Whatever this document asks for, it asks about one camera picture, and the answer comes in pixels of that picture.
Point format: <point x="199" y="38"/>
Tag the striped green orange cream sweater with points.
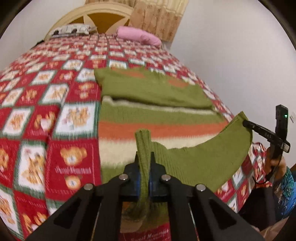
<point x="144" y="113"/>

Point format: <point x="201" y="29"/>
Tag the red patchwork teddy bedspread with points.
<point x="50" y="105"/>

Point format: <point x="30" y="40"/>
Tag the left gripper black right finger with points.
<point x="195" y="212"/>

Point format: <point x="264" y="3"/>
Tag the person's right hand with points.
<point x="279" y="165"/>

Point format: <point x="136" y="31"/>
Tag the pink pillow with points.
<point x="138" y="35"/>

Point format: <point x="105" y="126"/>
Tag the beige floral window curtain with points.
<point x="158" y="17"/>

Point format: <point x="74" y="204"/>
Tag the white car print pillow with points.
<point x="72" y="29"/>

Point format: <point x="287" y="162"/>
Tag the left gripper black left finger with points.
<point x="93" y="212"/>

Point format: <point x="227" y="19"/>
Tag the beige quilted garment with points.
<point x="281" y="230"/>

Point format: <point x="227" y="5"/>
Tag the cream wooden headboard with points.
<point x="105" y="17"/>

